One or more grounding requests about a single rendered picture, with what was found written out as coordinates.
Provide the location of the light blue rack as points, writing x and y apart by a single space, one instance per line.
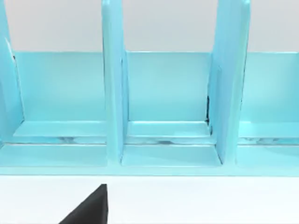
163 98

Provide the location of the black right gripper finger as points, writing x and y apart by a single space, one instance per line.
94 207

